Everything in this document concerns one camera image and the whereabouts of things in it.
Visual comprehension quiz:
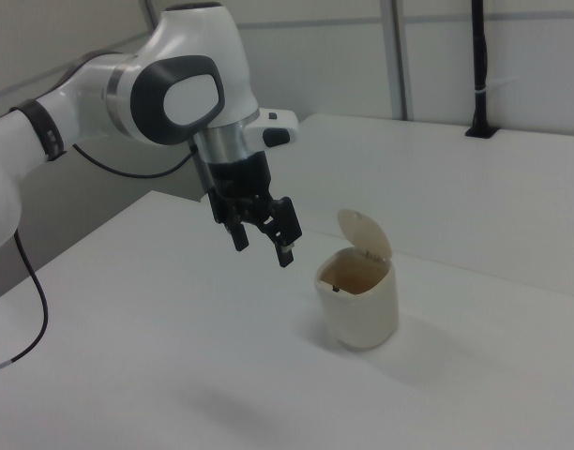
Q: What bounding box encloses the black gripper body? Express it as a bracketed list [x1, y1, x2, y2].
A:
[204, 151, 273, 208]

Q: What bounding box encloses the small cream bin with lid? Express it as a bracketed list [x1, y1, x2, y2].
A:
[312, 207, 400, 351]

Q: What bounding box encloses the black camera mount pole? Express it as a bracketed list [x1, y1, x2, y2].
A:
[464, 0, 500, 141]

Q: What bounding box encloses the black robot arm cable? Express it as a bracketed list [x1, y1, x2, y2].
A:
[0, 140, 200, 375]

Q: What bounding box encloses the grey partition frame post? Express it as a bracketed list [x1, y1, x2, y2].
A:
[388, 0, 415, 121]

